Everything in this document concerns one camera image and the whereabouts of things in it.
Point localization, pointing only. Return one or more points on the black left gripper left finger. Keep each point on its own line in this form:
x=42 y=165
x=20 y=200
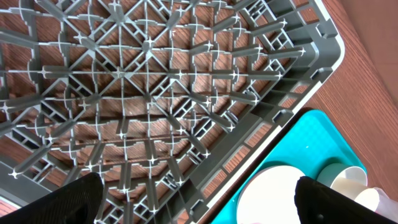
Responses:
x=76 y=202

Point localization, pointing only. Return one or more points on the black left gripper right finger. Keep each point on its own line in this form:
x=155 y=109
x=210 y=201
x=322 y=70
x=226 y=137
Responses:
x=319 y=204

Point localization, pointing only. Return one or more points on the white round plate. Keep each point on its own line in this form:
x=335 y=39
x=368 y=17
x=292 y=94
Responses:
x=268 y=197

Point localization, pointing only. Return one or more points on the grey dishwasher rack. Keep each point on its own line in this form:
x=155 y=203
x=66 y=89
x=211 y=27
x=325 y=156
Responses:
x=169 y=102

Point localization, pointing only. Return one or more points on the grey small bowl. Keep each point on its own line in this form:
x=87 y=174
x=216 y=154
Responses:
x=328 y=175

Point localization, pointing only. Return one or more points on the white cup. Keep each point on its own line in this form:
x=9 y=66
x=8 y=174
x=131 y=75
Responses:
x=348 y=183

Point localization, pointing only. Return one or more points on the teal plastic tray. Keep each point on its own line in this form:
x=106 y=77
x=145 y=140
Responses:
x=311 y=144

